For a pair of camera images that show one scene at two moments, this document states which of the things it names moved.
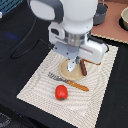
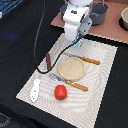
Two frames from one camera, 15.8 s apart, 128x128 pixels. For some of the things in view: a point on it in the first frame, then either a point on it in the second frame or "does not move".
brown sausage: x=83 y=68 -> x=48 y=61
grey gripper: x=67 y=51 -> x=84 y=26
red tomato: x=61 y=92 does not move
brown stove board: x=111 y=27 does not move
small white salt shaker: x=71 y=64 -> x=35 y=90
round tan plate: x=73 y=75 does not move
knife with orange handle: x=84 y=59 does not move
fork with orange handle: x=70 y=83 does not move
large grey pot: x=100 y=14 does not move
